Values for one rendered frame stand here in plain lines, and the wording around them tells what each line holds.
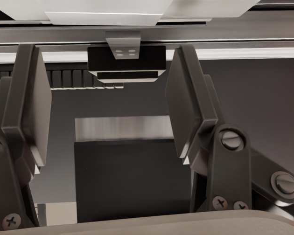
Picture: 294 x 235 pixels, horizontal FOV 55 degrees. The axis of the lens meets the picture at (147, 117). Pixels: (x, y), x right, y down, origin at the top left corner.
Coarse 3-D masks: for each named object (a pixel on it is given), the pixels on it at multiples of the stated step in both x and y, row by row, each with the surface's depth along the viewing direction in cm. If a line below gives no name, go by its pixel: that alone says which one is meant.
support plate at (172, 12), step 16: (0, 0) 18; (16, 0) 18; (32, 0) 18; (176, 0) 19; (192, 0) 19; (208, 0) 19; (224, 0) 19; (240, 0) 19; (256, 0) 19; (16, 16) 21; (32, 16) 21; (176, 16) 22; (192, 16) 22; (208, 16) 23; (224, 16) 23
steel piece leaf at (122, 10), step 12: (48, 0) 18; (60, 0) 18; (72, 0) 18; (84, 0) 18; (96, 0) 18; (108, 0) 18; (120, 0) 18; (132, 0) 18; (144, 0) 18; (156, 0) 18; (168, 0) 18; (84, 12) 20; (96, 12) 20; (108, 12) 20; (120, 12) 20; (132, 12) 20; (144, 12) 20; (156, 12) 20
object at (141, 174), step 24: (96, 120) 25; (120, 120) 25; (144, 120) 25; (168, 120) 25; (96, 144) 24; (120, 144) 24; (144, 144) 24; (168, 144) 24; (96, 168) 24; (120, 168) 24; (144, 168) 24; (168, 168) 25; (96, 192) 24; (120, 192) 24; (144, 192) 25; (168, 192) 25; (96, 216) 25; (120, 216) 25; (144, 216) 25
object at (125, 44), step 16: (112, 32) 28; (128, 32) 28; (96, 48) 43; (112, 48) 33; (128, 48) 34; (144, 48) 43; (160, 48) 43; (96, 64) 43; (112, 64) 43; (128, 64) 43; (144, 64) 43; (160, 64) 43; (112, 80) 45; (128, 80) 46; (144, 80) 47
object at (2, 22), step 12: (0, 12) 23; (0, 24) 25; (12, 24) 25; (24, 24) 25; (36, 24) 25; (48, 24) 25; (156, 24) 25; (168, 24) 25; (180, 24) 25; (192, 24) 25; (204, 24) 25
